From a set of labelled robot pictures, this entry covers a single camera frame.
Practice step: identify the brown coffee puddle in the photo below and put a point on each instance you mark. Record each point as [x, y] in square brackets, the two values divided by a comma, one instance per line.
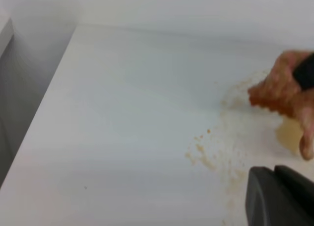
[288, 134]

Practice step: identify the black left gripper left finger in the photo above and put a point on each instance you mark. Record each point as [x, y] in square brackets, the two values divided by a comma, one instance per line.
[270, 203]

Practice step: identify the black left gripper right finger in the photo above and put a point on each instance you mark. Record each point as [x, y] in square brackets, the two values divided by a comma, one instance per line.
[294, 181]

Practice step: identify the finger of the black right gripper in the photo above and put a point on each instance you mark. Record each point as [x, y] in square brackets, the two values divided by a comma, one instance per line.
[304, 73]

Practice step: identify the orange-brown rag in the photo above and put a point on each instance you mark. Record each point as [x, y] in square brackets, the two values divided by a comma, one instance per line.
[279, 92]

